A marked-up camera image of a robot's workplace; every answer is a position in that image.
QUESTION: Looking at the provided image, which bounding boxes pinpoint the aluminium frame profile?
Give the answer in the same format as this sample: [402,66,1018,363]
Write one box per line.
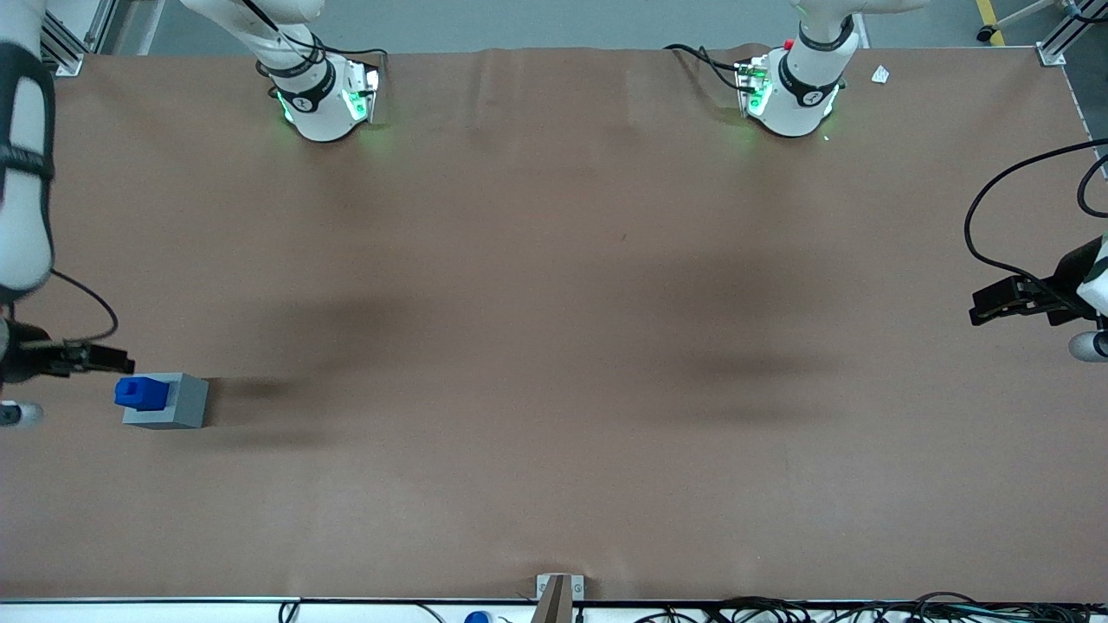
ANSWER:
[39,0,119,77]
[1037,0,1108,67]

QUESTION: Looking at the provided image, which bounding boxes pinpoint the gray square socket base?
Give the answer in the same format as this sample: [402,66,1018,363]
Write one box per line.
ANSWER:
[122,372,209,430]

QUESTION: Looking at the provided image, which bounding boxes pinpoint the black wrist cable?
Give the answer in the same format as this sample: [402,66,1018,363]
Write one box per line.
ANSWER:
[963,138,1108,288]
[1077,154,1108,218]
[50,269,120,345]

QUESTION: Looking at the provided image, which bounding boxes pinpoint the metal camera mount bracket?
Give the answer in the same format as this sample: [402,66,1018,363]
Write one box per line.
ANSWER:
[530,573,586,623]

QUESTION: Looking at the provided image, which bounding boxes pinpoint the trolley leg with caster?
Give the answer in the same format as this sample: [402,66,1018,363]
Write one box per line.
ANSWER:
[976,0,1059,42]

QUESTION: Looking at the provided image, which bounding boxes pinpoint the blue stepped plastic part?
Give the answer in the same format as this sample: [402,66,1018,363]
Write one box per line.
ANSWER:
[114,376,171,413]

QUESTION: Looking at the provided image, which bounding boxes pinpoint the black base cable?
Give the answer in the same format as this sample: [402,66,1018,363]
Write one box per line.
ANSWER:
[664,43,747,93]
[242,0,388,87]

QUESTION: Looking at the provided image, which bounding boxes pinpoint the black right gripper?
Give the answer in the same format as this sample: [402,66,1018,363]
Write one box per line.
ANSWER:
[0,318,136,384]

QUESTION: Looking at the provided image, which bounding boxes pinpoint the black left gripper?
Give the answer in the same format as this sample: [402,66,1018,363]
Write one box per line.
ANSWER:
[969,238,1105,327]

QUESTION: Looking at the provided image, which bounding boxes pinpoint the black cable bundle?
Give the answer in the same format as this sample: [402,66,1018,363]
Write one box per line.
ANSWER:
[632,594,1108,623]

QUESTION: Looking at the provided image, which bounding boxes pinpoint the paper table cover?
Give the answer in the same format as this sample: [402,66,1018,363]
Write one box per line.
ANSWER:
[0,43,1108,603]

